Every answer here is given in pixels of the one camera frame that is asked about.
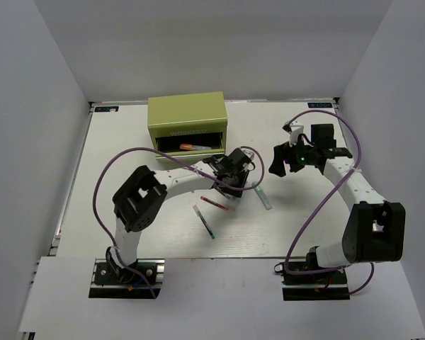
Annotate blue label sticker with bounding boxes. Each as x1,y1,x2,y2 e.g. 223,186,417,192
307,102,333,109
94,106,119,113

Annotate green highlighter marker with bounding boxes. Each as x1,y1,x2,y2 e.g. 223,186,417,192
252,182,273,210

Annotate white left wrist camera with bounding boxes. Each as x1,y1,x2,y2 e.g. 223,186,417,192
240,146,255,164

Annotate blue label sticker right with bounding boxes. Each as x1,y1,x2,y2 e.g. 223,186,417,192
307,102,333,109

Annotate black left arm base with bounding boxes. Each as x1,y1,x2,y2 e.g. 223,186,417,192
89,259,165,300

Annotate orange highlighter marker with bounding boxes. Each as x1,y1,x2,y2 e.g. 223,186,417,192
179,144,194,151

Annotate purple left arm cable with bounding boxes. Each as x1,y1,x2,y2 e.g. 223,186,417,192
93,145,266,298

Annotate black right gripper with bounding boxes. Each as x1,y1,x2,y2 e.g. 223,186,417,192
269,135,318,177

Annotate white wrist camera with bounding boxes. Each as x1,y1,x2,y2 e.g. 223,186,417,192
240,146,255,164
283,120,304,147

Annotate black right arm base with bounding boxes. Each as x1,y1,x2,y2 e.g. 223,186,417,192
273,262,350,302

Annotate red gel pen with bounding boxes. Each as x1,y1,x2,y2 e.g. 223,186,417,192
200,195,229,211

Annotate blue label sticker left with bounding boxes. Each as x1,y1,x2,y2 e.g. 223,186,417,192
94,106,119,113

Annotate green gel pen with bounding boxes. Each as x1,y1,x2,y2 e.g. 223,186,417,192
193,205,215,239

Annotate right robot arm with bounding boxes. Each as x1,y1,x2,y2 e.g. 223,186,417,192
269,121,406,283

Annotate green metal drawer chest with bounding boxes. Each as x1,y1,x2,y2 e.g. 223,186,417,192
147,91,228,161

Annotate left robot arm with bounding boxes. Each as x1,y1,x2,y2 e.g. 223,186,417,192
110,148,254,283

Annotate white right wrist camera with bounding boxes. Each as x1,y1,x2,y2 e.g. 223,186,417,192
283,120,304,147

